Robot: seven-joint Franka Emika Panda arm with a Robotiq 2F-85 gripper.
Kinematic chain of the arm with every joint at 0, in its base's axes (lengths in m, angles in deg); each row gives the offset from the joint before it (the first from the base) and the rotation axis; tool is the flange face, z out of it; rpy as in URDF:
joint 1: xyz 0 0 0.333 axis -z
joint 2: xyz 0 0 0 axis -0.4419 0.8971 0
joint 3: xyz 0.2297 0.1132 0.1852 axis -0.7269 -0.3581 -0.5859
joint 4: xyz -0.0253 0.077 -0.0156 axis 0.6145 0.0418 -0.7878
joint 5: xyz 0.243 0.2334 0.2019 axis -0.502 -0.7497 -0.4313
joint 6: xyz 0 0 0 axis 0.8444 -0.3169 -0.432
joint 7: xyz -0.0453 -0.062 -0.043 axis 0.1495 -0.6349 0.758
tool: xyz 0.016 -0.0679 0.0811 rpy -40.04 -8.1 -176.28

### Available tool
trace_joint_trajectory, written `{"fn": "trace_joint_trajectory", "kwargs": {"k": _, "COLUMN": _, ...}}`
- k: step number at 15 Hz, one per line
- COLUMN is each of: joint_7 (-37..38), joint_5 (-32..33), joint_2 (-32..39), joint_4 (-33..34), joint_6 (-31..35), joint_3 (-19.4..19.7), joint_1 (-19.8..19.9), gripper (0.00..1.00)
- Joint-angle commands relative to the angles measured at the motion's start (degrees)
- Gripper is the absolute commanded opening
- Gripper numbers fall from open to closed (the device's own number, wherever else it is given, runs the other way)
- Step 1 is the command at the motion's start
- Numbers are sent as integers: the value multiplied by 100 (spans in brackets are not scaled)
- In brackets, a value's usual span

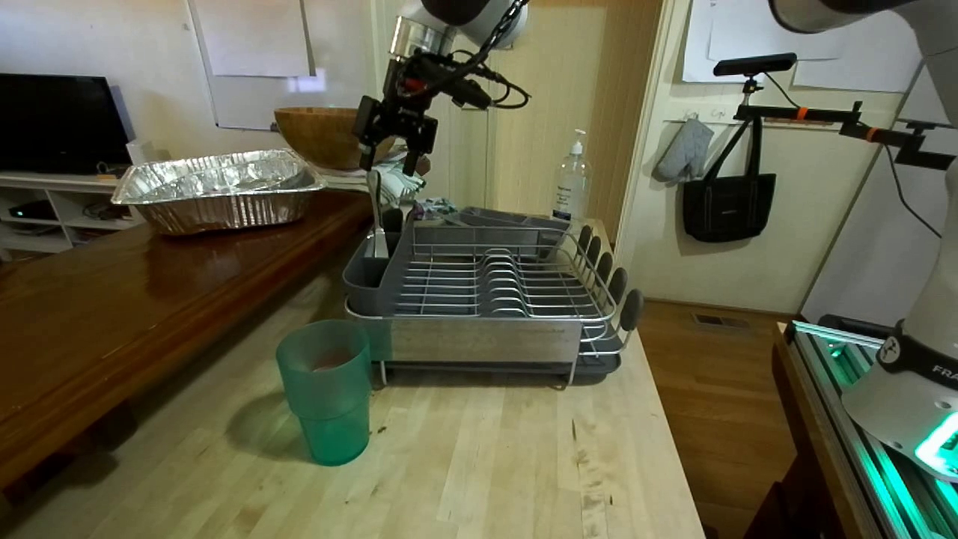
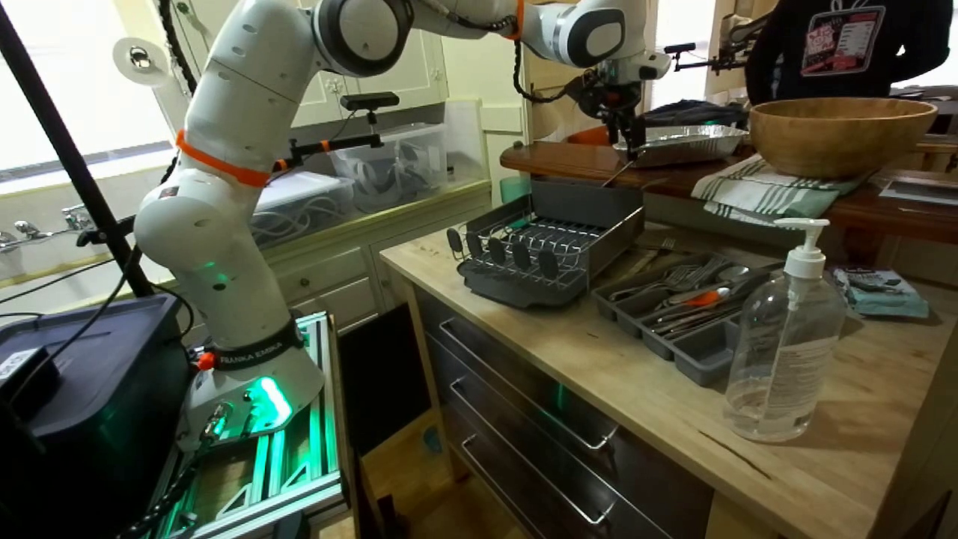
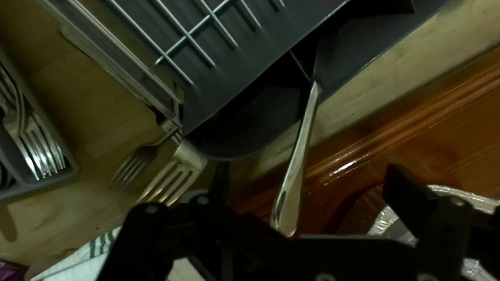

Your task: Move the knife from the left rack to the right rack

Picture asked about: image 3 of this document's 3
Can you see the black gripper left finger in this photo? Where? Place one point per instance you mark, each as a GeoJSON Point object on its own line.
{"type": "Point", "coordinates": [177, 240]}

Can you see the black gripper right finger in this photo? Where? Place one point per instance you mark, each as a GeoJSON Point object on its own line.
{"type": "Point", "coordinates": [448, 240]}

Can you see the steel table knife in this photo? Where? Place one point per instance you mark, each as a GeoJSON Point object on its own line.
{"type": "Point", "coordinates": [298, 173]}

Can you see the grey dish rack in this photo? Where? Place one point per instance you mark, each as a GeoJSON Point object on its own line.
{"type": "Point", "coordinates": [251, 63]}

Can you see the aluminium foil tray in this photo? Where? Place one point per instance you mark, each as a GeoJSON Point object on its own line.
{"type": "Point", "coordinates": [385, 224]}

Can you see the striped dish towel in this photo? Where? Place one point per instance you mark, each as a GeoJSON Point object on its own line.
{"type": "Point", "coordinates": [79, 260]}

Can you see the dark wooden table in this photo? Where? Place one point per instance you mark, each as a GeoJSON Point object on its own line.
{"type": "Point", "coordinates": [417, 135]}

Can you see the grey cutlery tray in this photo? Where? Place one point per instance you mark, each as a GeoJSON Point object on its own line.
{"type": "Point", "coordinates": [32, 188]}

